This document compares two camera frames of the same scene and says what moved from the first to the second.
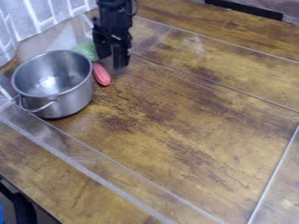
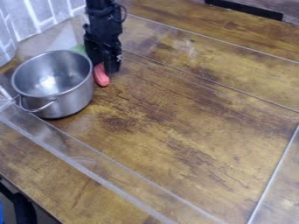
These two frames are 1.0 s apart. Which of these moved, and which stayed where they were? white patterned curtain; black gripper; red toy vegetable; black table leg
Moved: black gripper
Stayed: white patterned curtain; black table leg; red toy vegetable
